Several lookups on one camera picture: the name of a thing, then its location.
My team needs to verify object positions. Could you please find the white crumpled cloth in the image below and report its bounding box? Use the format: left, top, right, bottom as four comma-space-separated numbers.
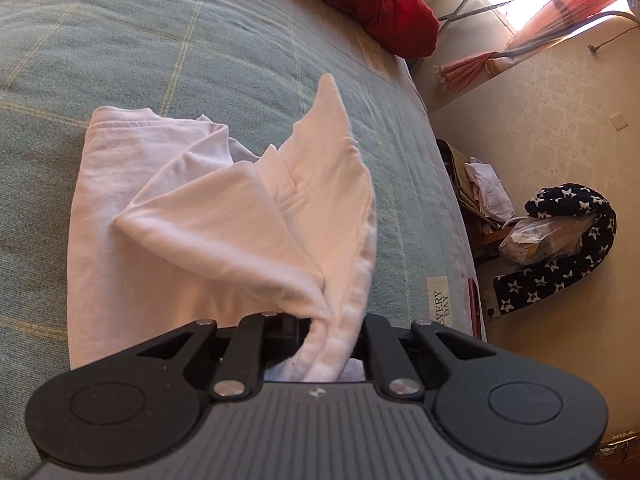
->
465, 157, 516, 223

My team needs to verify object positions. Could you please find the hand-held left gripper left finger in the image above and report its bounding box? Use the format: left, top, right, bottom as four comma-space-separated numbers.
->
137, 310, 306, 401

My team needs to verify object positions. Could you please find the white printed t-shirt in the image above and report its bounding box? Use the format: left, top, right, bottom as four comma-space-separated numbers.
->
66, 72, 378, 383

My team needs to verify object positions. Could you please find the wooden stool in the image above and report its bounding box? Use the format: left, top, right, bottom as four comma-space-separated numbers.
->
437, 139, 506, 268

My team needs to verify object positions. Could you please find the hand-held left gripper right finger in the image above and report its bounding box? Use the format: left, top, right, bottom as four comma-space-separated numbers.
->
350, 312, 493, 401

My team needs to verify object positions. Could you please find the pink fringed curtain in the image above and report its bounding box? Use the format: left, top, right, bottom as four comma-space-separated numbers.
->
434, 0, 640, 95

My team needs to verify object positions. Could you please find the grey curved pole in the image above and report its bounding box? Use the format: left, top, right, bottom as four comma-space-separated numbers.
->
495, 10, 640, 58

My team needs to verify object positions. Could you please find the black star-print cloth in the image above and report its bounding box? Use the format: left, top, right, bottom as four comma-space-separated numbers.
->
492, 185, 618, 317

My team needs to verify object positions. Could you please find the clear plastic bag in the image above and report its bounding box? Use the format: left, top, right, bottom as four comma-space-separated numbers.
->
499, 212, 598, 267

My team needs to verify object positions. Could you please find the black wall cable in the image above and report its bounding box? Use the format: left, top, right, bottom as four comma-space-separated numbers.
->
587, 20, 640, 53

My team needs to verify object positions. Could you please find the red duvet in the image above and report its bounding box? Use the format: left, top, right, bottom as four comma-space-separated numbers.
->
235, 0, 441, 59

